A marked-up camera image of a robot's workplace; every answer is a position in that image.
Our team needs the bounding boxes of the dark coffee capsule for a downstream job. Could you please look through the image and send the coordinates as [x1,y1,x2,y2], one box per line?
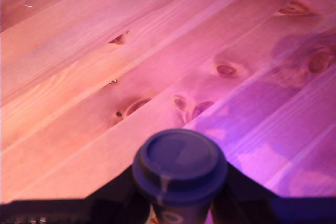
[131,129,229,224]

